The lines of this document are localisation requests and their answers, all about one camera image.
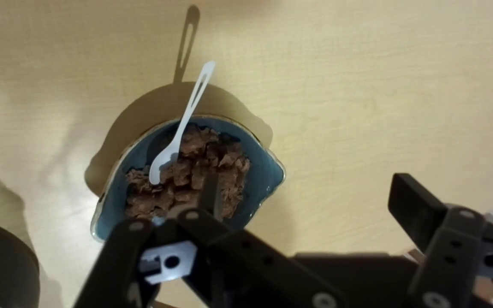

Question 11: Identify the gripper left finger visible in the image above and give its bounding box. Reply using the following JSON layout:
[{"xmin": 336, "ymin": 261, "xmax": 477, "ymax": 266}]
[{"xmin": 73, "ymin": 172, "xmax": 350, "ymax": 308}]

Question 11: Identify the white plastic spoon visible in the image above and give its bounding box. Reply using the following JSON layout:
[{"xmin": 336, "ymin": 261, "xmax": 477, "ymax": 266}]
[{"xmin": 149, "ymin": 61, "xmax": 216, "ymax": 185}]

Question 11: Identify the blue ceramic bowl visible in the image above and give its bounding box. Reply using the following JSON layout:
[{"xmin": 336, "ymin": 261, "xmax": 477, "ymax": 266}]
[{"xmin": 91, "ymin": 115, "xmax": 285, "ymax": 243}]

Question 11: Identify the dark round container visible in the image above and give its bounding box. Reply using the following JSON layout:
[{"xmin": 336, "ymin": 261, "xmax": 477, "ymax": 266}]
[{"xmin": 0, "ymin": 216, "xmax": 41, "ymax": 308}]

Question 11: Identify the heap of brown food pieces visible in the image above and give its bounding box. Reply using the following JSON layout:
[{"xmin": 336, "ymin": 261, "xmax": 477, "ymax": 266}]
[{"xmin": 125, "ymin": 124, "xmax": 250, "ymax": 220}]

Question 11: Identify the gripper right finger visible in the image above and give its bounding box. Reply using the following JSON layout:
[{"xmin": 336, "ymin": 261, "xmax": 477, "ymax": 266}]
[{"xmin": 388, "ymin": 173, "xmax": 493, "ymax": 308}]

